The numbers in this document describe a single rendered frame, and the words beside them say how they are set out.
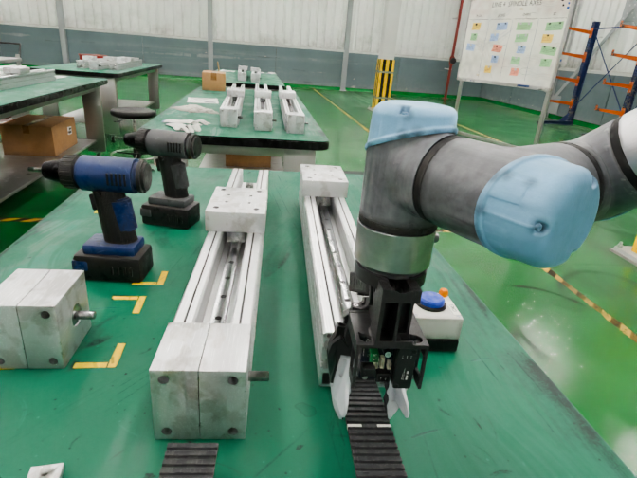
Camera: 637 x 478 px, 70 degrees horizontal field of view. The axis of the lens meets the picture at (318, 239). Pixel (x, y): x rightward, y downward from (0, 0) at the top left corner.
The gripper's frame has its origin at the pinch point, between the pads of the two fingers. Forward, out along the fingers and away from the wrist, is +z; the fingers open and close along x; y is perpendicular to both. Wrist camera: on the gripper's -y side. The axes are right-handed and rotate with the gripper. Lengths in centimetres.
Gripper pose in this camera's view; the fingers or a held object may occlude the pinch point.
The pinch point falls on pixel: (364, 404)
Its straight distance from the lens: 59.0
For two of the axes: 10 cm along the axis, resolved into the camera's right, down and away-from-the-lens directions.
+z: -0.8, 9.2, 3.8
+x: 9.9, 0.4, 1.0
